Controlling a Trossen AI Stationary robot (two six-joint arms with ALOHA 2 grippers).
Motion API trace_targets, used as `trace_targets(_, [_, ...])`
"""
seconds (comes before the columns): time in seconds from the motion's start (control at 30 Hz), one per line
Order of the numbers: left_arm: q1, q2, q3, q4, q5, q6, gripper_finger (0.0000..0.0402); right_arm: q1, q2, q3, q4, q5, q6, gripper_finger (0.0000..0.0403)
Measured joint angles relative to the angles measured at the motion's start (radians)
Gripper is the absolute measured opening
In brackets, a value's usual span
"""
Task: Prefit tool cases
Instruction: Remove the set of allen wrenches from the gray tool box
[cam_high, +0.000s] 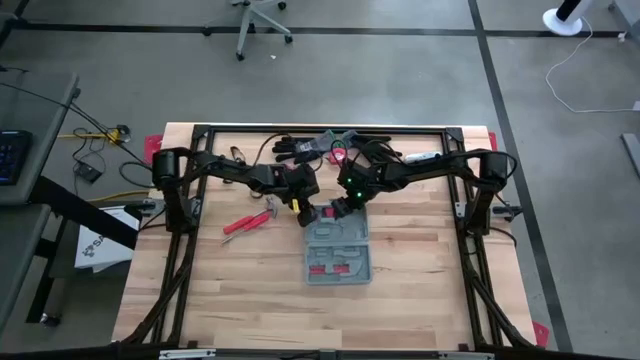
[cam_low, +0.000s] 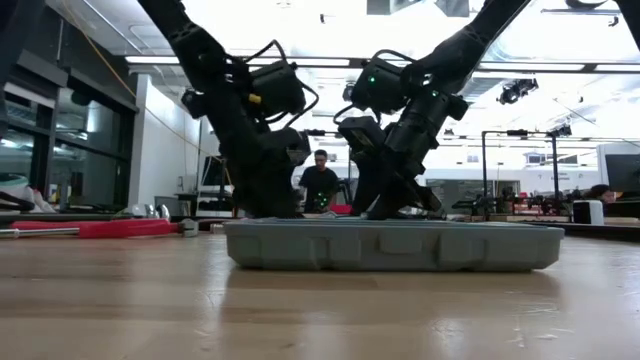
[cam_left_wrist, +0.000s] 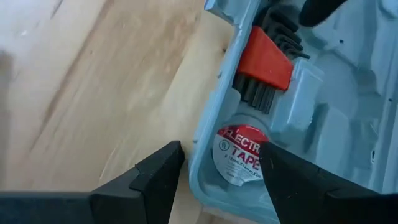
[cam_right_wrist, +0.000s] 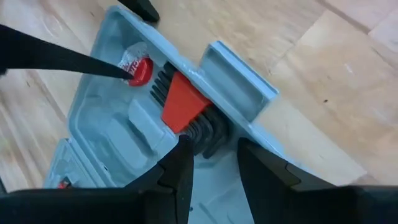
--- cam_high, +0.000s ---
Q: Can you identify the grey plastic tool case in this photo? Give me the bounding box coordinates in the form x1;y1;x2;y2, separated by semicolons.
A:
303;203;375;287

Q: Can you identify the red handled screwdriver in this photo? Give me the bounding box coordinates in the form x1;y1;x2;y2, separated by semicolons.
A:
220;213;272;247

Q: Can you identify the red handled claw hammer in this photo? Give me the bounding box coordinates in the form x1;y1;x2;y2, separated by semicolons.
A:
222;195;280;237

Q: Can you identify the black work glove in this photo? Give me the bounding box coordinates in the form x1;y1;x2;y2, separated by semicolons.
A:
271;129;337;166
341;128;404;169

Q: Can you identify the grey utility knife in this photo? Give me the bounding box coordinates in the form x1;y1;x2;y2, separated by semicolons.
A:
403;150;445;165

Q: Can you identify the white cardboard box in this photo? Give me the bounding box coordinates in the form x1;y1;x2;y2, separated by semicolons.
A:
74;207;141;274

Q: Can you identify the black power adapter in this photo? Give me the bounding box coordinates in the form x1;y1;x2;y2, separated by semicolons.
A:
73;162;104;185

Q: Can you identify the black diagonal bar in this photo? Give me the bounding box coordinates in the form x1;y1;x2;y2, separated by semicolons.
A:
28;175;140;250

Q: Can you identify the white round stand base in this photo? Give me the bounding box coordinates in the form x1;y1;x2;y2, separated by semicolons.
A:
541;0;597;38

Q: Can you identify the grey desk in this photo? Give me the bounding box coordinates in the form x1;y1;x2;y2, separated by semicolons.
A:
0;69;81;207
0;203;69;334

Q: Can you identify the black keyboard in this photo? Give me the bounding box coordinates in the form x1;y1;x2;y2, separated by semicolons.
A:
0;129;34;188

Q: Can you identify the grey furniture corner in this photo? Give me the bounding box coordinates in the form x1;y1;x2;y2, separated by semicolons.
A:
607;0;640;32

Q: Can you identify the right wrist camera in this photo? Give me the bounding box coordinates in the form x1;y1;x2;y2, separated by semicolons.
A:
330;197;352;220

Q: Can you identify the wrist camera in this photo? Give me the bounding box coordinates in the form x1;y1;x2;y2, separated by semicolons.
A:
330;197;352;220
298;203;320;228

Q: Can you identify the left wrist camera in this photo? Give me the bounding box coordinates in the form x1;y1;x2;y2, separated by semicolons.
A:
298;203;320;228

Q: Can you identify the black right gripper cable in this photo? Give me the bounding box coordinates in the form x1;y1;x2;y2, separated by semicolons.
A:
329;138;401;171

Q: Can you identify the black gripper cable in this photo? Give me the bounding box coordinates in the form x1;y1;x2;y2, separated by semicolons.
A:
252;132;326;174
329;138;401;171

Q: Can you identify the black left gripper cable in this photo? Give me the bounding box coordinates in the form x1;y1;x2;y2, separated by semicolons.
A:
252;132;326;174

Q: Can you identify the red ridged handle screwdriver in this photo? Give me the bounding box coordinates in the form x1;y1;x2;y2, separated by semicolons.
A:
308;264;351;276

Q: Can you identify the black clamp handle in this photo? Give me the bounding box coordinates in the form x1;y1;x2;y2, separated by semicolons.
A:
491;202;525;223
123;198;167;219

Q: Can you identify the black floor cable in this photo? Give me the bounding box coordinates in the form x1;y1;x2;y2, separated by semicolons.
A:
0;64;157;190

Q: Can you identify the silver bracket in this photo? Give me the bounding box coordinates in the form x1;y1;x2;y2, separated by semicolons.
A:
438;351;496;360
158;348;218;360

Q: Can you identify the yellow plug with cable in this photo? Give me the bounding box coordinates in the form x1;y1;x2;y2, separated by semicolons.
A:
56;124;133;147

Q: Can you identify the yellow cable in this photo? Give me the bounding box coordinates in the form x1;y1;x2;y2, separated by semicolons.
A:
85;189;151;204

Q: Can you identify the white floor cable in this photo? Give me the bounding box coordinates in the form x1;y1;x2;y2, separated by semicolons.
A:
543;16;640;115

